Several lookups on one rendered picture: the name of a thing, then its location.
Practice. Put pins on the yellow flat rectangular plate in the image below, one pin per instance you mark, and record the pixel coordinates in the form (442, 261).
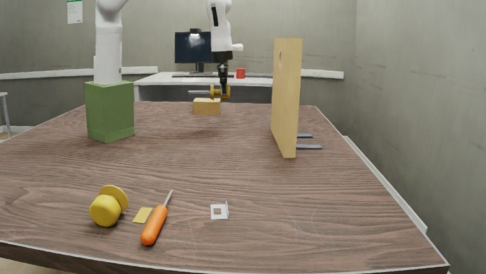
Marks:
(142, 215)

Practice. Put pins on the orange-handled screwdriver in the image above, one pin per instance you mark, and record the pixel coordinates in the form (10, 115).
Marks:
(155, 223)

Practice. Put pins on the tan flat rectangular box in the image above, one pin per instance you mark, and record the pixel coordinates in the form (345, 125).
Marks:
(206, 106)

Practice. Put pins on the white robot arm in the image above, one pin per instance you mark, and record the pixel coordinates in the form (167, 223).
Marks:
(108, 46)

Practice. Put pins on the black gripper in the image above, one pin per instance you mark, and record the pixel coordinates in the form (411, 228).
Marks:
(222, 56)

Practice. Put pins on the wooden door panel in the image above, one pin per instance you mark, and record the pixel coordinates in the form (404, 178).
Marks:
(287, 59)

